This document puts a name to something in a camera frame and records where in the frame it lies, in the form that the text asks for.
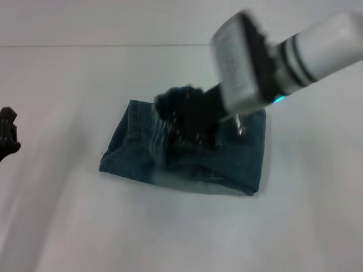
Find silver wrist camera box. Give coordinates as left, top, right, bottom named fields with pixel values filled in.
left=209, top=10, right=284, bottom=114

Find small silver plug with label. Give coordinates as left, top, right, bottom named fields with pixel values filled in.
left=231, top=112, right=247, bottom=136

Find blue denim shorts with cartoon patch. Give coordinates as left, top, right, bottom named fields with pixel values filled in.
left=98, top=86, right=267, bottom=196

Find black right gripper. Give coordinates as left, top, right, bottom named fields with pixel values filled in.
left=155, top=83, right=228, bottom=152

